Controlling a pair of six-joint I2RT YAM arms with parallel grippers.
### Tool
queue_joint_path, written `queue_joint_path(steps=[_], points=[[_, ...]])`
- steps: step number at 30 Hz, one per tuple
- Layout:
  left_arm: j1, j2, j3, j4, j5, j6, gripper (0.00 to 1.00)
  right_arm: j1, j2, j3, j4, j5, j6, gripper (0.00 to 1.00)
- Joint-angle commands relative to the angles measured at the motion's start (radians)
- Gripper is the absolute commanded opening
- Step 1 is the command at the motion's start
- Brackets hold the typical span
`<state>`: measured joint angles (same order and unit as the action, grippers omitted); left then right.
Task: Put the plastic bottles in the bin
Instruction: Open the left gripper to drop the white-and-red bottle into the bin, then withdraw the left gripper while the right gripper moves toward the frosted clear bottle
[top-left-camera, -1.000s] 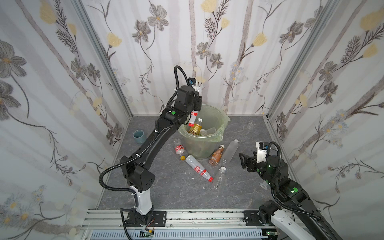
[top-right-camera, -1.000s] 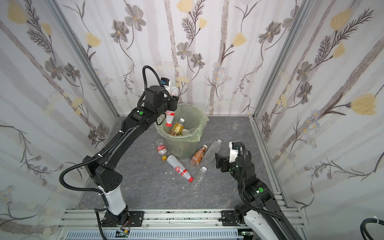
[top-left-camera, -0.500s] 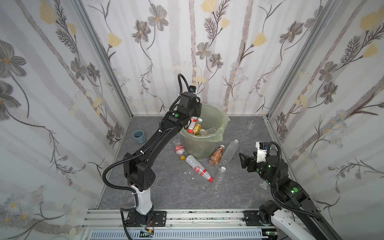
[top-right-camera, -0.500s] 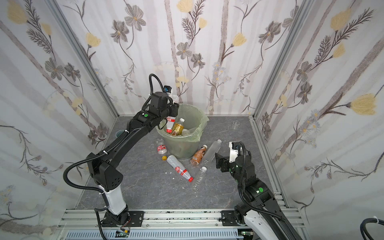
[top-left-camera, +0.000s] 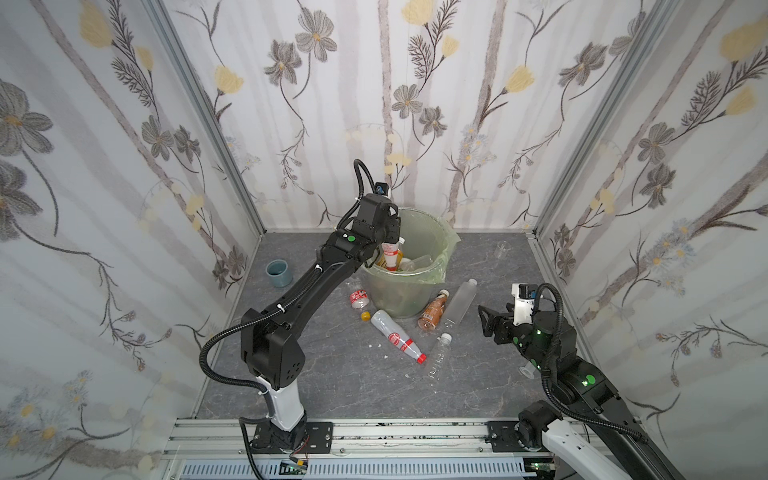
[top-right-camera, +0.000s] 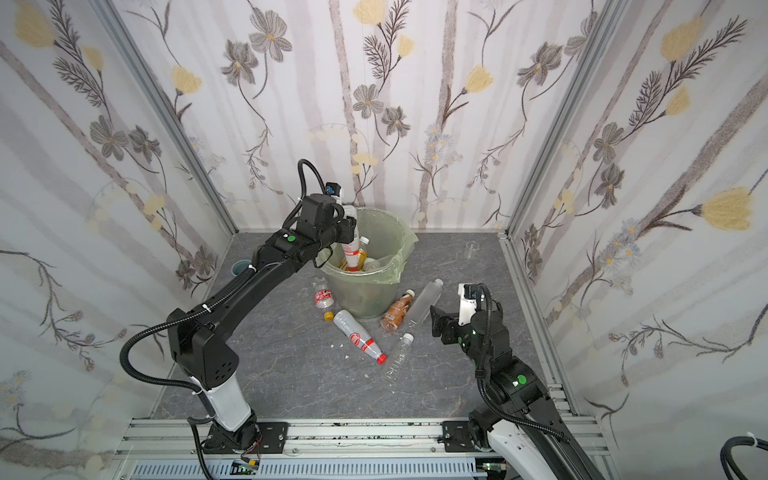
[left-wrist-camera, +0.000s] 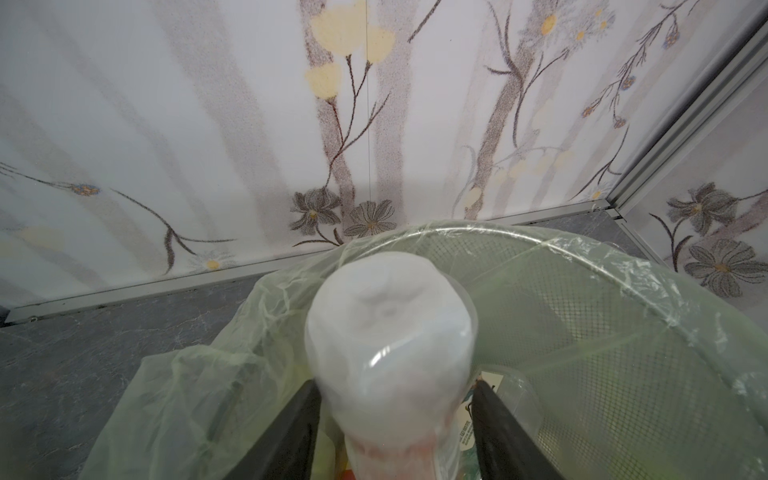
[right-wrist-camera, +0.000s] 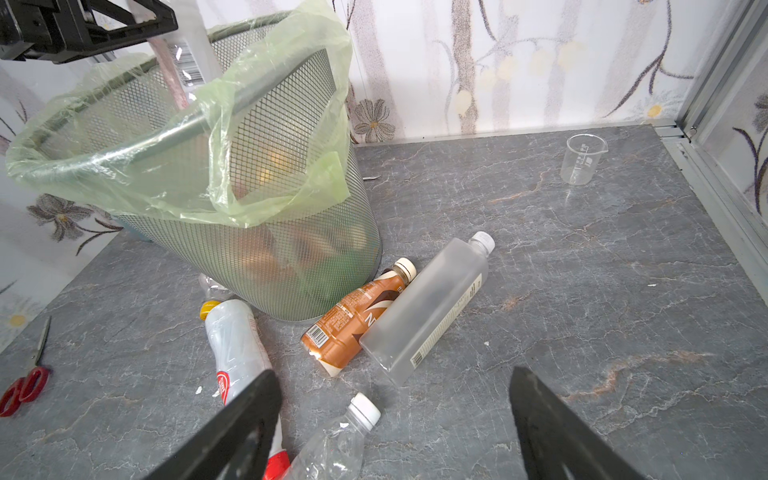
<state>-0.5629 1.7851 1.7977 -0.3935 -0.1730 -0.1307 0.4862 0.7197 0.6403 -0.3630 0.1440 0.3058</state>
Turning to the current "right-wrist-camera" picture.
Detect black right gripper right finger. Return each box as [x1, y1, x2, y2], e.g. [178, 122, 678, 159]
[509, 366, 642, 479]

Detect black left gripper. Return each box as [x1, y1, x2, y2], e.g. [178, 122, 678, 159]
[1, 1, 178, 63]

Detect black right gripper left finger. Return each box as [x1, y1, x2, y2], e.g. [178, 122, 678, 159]
[147, 370, 282, 479]

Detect clear bottle red cap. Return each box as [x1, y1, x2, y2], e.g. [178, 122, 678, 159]
[203, 298, 292, 480]
[150, 0, 223, 110]

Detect clear crushed water bottle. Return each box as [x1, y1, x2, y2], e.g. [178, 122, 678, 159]
[282, 393, 381, 479]

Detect orange brown coffee bottle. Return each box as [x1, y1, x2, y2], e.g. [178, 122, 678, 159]
[301, 258, 417, 378]

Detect red label yellow cap bottle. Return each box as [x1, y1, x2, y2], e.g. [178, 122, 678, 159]
[198, 274, 235, 321]

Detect frosted clear square bottle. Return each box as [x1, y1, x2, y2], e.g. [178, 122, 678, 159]
[360, 231, 495, 387]

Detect green plastic bin liner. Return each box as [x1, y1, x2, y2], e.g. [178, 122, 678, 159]
[5, 1, 353, 228]

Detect green mesh waste bin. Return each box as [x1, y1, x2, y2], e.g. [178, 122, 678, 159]
[11, 11, 383, 323]

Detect clear plastic measuring cup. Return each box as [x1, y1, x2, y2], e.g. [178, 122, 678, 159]
[560, 133, 608, 186]

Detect red handled scissors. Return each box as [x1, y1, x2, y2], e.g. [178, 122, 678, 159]
[1, 316, 52, 418]

